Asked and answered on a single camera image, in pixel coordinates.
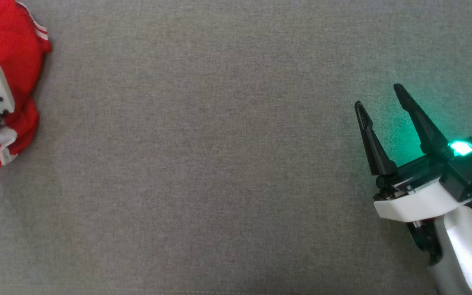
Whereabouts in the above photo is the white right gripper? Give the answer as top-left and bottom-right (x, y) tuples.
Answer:
(354, 83), (472, 222)

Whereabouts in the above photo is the red and white garment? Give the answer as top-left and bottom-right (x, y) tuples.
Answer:
(0, 0), (52, 168)

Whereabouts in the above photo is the grey fabric sofa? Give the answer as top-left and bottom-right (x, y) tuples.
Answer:
(0, 0), (472, 295)

